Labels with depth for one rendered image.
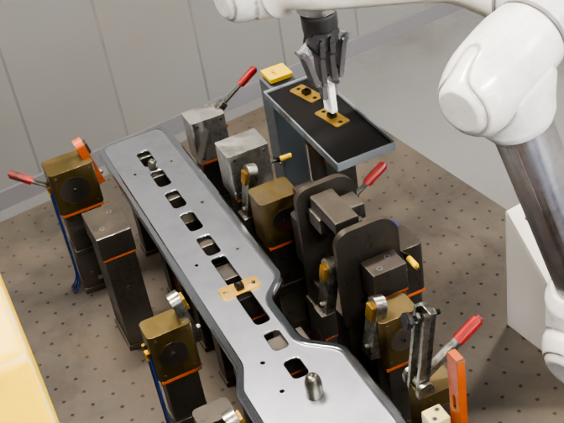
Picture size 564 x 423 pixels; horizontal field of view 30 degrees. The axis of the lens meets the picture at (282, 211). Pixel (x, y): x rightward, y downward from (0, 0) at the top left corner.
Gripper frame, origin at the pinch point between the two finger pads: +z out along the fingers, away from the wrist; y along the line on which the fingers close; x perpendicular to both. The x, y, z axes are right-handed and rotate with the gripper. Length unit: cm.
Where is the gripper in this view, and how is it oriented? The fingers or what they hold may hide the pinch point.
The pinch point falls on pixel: (329, 96)
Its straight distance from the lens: 226.7
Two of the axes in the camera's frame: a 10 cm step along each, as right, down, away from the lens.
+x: -5.6, -4.3, 7.1
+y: 8.2, -4.3, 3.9
